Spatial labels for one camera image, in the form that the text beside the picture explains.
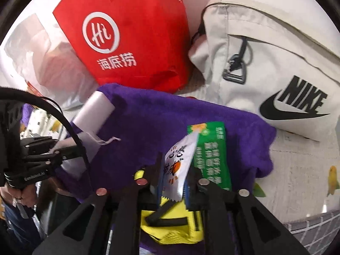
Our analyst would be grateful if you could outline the black cable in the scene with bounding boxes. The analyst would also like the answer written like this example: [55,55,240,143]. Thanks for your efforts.
[0,86,92,192]

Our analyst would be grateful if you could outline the purple plush towel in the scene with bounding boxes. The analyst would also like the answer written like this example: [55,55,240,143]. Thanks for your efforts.
[53,83,277,255]

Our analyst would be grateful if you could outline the blue jeans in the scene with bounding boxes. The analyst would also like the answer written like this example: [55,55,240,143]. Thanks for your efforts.
[0,204,40,255]

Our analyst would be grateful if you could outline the yellow pouch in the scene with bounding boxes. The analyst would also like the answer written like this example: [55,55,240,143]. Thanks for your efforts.
[134,169,204,245]

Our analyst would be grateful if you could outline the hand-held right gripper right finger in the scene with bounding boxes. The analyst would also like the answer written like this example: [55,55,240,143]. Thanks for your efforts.
[186,165,311,255]

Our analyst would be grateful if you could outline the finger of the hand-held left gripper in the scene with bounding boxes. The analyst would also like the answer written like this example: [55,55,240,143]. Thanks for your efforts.
[21,136,60,154]
[23,151,80,169]

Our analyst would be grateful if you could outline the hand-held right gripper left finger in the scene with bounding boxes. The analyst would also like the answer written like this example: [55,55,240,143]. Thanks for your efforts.
[32,153,164,255]

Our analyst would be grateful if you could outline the red paper bag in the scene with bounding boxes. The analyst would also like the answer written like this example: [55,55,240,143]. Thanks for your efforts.
[52,0,192,93]

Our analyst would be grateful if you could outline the translucent white drawstring pouch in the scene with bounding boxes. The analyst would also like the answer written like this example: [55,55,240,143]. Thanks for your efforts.
[61,127,121,178]

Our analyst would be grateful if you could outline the person's left hand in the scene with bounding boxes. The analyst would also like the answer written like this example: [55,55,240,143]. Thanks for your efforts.
[0,183,38,213]

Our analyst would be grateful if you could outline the green snack packet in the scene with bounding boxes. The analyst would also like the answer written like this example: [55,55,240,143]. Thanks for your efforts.
[187,122,231,190]

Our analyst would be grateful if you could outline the white plastic shopping bag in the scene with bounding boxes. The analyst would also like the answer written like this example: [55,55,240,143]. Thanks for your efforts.
[0,13,99,111]

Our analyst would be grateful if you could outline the grey checked tablecloth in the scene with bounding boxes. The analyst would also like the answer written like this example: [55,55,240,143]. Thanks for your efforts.
[284,210,340,250]

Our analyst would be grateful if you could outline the beige waist bag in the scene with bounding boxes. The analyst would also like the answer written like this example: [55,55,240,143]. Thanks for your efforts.
[188,0,340,142]

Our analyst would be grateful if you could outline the white sponge block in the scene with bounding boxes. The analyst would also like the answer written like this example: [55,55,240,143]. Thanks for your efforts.
[72,90,116,133]

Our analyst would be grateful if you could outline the white snack sachet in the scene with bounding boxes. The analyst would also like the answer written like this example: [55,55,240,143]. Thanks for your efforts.
[163,131,200,201]

